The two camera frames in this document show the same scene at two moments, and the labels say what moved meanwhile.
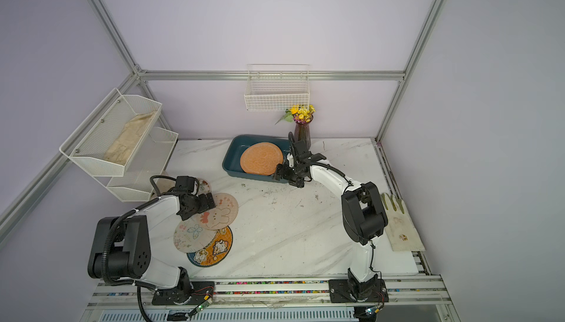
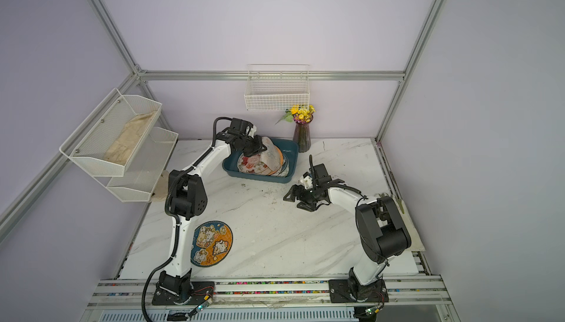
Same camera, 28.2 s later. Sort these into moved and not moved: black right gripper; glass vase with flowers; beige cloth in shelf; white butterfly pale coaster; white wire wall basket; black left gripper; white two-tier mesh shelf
Moved: black right gripper; white butterfly pale coaster; black left gripper
Not moved: beige cloth in shelf; white two-tier mesh shelf; glass vase with flowers; white wire wall basket
